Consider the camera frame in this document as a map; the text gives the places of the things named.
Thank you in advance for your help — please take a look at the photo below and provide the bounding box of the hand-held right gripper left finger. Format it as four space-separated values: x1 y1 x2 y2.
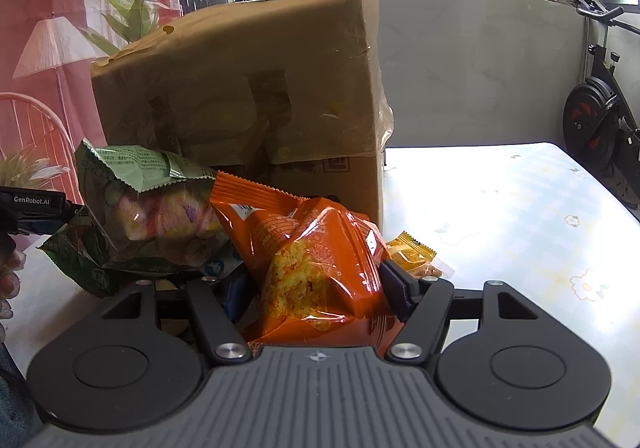
100 272 254 365

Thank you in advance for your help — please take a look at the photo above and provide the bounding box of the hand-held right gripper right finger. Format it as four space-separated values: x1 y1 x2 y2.
381 259 544 364

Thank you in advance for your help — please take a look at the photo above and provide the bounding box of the orange snack packet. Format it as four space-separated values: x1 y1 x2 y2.
209 172 407 350

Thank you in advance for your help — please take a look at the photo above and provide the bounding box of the green snack packet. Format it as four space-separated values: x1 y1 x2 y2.
40 138 237 299

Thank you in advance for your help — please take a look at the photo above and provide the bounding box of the brown cardboard box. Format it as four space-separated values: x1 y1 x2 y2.
90 0 396 249

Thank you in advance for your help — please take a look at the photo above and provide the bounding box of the person's left hand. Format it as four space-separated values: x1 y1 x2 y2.
0 234 27 344

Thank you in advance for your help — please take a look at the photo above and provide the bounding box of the white blue-dotted snack packet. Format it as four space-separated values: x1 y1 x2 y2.
202 253 243 279

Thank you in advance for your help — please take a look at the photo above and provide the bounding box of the small yellow snack packet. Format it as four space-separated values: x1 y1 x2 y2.
384 232 455 279

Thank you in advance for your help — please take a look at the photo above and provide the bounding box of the blue denim cloth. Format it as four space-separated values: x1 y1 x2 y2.
0 340 45 448

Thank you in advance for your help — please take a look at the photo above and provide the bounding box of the black exercise bike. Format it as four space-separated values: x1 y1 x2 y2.
552 0 640 209

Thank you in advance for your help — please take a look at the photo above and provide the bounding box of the printed wall cloth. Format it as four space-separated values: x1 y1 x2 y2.
0 0 232 209

